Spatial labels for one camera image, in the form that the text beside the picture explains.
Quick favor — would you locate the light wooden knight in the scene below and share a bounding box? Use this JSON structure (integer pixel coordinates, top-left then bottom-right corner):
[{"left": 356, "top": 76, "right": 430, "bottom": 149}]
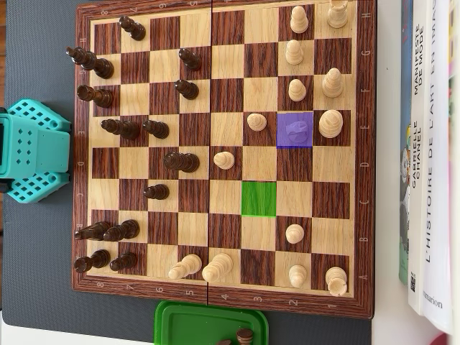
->
[{"left": 284, "top": 121, "right": 309, "bottom": 144}]

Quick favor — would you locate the wooden folding chess board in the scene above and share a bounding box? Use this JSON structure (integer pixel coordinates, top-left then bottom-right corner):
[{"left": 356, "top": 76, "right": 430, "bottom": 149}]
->
[{"left": 70, "top": 0, "right": 374, "bottom": 321}]

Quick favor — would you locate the light wooden pawn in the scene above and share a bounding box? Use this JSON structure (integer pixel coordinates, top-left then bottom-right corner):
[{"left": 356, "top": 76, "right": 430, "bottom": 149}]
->
[
  {"left": 285, "top": 39, "right": 305, "bottom": 65},
  {"left": 288, "top": 78, "right": 307, "bottom": 102},
  {"left": 288, "top": 264, "right": 308, "bottom": 289},
  {"left": 285, "top": 224, "right": 305, "bottom": 244},
  {"left": 213, "top": 151, "right": 235, "bottom": 170},
  {"left": 290, "top": 6, "right": 310, "bottom": 35},
  {"left": 247, "top": 113, "right": 267, "bottom": 132}
]

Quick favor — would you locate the dark wooden queen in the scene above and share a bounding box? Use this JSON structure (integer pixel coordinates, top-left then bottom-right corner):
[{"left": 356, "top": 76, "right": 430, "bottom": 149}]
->
[{"left": 164, "top": 152, "right": 201, "bottom": 173}]

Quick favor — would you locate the light wooden queen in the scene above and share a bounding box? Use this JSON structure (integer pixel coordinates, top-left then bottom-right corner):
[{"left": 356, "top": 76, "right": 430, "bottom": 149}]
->
[{"left": 201, "top": 252, "right": 234, "bottom": 283}]

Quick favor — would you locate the light wooden bishop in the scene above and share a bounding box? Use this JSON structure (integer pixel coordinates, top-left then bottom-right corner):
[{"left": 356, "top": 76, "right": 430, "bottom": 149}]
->
[
  {"left": 167, "top": 254, "right": 203, "bottom": 281},
  {"left": 322, "top": 68, "right": 344, "bottom": 98}
]

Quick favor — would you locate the light wooden king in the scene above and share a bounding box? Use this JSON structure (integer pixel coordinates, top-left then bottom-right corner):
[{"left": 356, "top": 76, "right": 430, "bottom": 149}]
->
[{"left": 318, "top": 109, "right": 344, "bottom": 139}]

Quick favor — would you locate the light wooden rook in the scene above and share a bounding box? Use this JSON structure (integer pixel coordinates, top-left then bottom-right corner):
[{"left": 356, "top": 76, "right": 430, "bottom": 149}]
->
[
  {"left": 327, "top": 0, "right": 349, "bottom": 29},
  {"left": 325, "top": 267, "right": 349, "bottom": 297}
]

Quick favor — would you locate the green plastic tray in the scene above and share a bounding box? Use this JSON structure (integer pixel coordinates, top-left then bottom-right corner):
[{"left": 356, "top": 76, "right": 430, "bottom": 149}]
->
[{"left": 153, "top": 300, "right": 270, "bottom": 345}]

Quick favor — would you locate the dark wooden rook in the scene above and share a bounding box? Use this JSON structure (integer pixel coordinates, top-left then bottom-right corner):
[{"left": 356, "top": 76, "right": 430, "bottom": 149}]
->
[
  {"left": 73, "top": 249, "right": 111, "bottom": 272},
  {"left": 76, "top": 84, "right": 114, "bottom": 109}
]

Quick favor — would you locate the teal illustrated book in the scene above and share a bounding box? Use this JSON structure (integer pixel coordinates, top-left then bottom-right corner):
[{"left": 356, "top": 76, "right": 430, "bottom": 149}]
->
[{"left": 397, "top": 0, "right": 414, "bottom": 287}]

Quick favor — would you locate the dark wooden king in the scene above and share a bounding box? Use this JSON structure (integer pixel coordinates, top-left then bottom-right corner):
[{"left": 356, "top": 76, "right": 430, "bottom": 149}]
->
[{"left": 65, "top": 46, "right": 115, "bottom": 80}]

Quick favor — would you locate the white Gabrielle Chanel book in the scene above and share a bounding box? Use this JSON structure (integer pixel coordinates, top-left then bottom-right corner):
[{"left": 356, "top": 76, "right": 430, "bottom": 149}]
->
[{"left": 408, "top": 0, "right": 432, "bottom": 316}]

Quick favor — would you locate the white art history book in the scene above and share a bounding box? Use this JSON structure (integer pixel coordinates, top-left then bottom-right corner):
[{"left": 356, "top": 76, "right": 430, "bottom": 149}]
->
[{"left": 422, "top": 0, "right": 454, "bottom": 334}]

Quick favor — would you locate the dark grey table mat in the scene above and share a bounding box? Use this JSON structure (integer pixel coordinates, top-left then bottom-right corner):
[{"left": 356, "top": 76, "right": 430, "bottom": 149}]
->
[{"left": 0, "top": 0, "right": 374, "bottom": 345}]

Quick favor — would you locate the book with colourful page edge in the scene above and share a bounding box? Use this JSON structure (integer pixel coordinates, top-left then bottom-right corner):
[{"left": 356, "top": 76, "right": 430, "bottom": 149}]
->
[{"left": 447, "top": 0, "right": 460, "bottom": 339}]

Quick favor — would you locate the pink round object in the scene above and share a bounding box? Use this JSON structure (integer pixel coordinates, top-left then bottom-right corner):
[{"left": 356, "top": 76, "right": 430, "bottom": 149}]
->
[{"left": 429, "top": 332, "right": 460, "bottom": 345}]

